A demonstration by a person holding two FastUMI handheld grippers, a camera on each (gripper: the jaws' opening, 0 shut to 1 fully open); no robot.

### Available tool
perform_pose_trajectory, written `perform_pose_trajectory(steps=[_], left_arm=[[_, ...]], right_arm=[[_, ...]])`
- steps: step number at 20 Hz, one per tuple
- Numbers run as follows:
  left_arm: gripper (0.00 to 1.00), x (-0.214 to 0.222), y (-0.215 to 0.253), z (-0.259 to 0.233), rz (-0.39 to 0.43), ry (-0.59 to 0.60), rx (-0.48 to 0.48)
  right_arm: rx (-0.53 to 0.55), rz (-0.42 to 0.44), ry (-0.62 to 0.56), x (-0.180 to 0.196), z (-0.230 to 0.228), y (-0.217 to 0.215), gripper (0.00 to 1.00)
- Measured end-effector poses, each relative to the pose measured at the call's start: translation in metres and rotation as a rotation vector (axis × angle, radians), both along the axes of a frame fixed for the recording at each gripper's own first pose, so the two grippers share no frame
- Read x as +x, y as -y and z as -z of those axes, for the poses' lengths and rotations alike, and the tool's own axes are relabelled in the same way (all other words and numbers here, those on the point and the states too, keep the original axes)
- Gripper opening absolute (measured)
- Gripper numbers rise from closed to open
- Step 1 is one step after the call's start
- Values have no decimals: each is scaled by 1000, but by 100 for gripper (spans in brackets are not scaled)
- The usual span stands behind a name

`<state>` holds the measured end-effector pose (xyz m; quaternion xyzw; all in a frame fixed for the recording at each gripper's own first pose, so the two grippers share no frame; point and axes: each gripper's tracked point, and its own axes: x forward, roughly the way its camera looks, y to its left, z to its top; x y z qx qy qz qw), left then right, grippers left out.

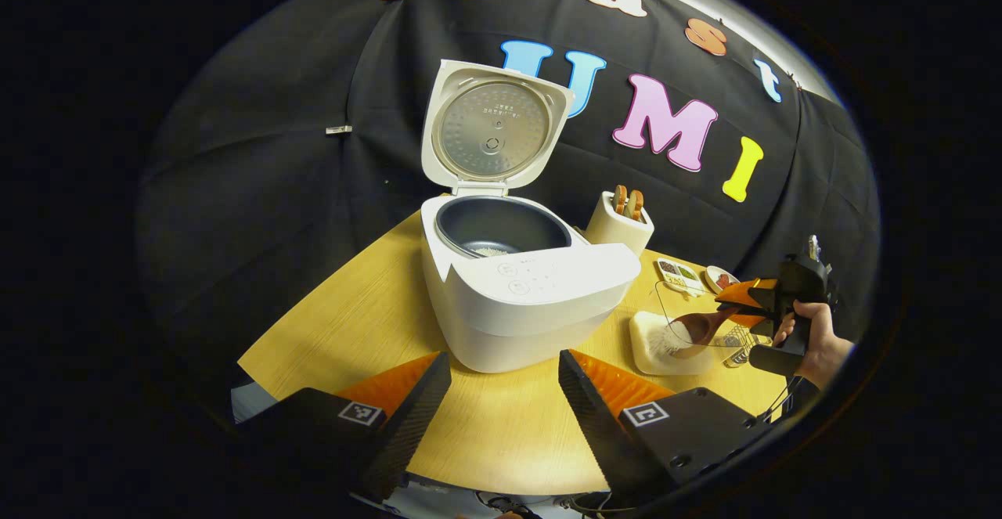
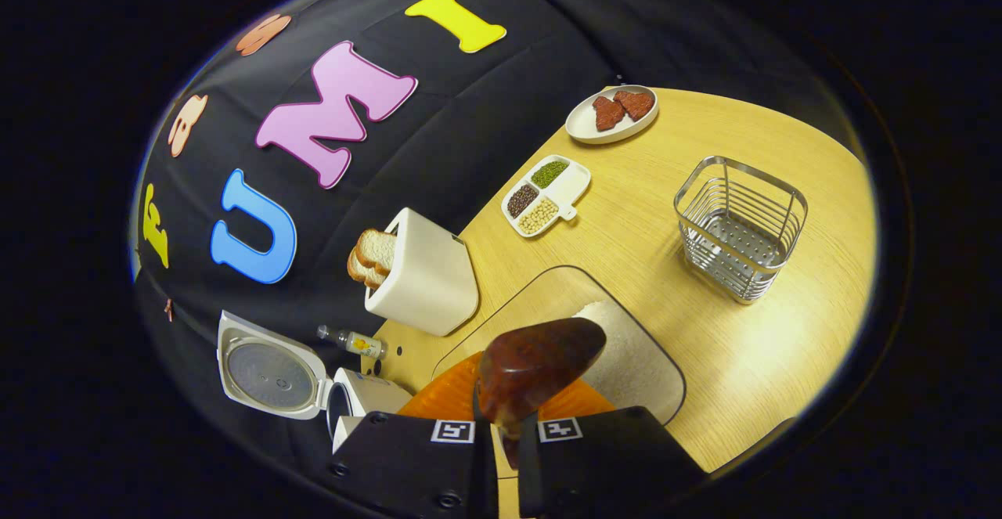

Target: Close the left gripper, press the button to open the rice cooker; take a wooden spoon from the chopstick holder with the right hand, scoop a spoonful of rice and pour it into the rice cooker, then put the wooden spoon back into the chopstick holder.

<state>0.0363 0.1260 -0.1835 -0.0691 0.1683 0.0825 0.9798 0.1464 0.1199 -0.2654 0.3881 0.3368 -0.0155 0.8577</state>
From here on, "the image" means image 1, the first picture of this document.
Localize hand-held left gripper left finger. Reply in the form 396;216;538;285
235;351;453;504

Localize white toaster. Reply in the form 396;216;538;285
586;190;655;258

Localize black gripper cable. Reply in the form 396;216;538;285
763;377;807;422

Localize brown wooden spoon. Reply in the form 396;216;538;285
669;305;741;359

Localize divided white grain dish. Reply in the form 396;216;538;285
656;257;705;298

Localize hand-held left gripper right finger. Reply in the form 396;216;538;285
557;349;776;504

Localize clear box of rice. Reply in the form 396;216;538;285
629;280;752;377

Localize small white plate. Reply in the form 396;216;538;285
705;265;741;294

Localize white rice cooker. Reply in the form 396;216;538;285
420;59;643;373

